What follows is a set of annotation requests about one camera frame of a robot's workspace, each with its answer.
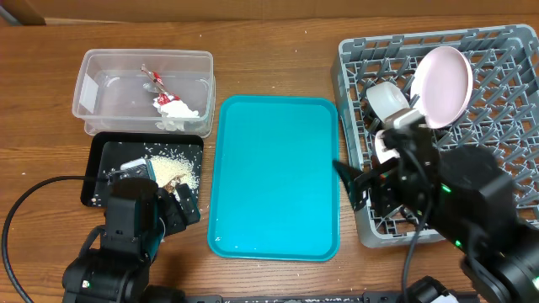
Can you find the teal serving tray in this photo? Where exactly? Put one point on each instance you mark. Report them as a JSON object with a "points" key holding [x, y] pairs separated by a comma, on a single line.
{"points": [[275, 193]]}

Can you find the grey bowl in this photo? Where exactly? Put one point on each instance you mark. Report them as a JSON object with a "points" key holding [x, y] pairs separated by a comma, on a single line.
{"points": [[386, 99]]}

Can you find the grey dishwasher rack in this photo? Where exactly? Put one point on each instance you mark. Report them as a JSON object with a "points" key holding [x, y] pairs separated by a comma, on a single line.
{"points": [[503, 112]]}

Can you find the large white plate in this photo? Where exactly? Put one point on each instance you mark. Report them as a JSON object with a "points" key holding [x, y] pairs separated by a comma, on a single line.
{"points": [[443, 82]]}

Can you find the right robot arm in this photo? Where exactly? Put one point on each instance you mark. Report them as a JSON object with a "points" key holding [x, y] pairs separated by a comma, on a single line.
{"points": [[463, 195]]}

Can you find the clear plastic bin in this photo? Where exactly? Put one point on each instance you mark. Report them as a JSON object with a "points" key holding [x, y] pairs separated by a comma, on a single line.
{"points": [[110, 93]]}

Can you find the white rice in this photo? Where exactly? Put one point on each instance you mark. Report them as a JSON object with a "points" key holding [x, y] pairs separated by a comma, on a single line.
{"points": [[168, 160]]}

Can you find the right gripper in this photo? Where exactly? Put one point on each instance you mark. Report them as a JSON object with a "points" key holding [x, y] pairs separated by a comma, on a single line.
{"points": [[355, 183]]}

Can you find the white napkin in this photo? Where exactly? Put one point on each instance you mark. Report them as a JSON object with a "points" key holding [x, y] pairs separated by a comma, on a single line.
{"points": [[174, 114]]}

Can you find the red snack wrapper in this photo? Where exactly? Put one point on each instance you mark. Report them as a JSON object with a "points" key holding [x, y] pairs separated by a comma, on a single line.
{"points": [[164, 96]]}

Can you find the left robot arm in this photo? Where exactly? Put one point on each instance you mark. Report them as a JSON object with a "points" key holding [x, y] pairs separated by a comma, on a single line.
{"points": [[114, 262]]}

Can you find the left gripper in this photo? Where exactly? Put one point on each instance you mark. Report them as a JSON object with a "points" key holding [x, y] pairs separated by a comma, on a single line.
{"points": [[178, 220]]}

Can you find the brown food scraps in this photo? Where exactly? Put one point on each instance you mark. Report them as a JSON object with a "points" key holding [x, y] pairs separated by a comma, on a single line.
{"points": [[170, 185]]}

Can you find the black plastic tray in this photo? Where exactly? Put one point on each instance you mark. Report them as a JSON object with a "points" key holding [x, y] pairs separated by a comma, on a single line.
{"points": [[99, 193]]}

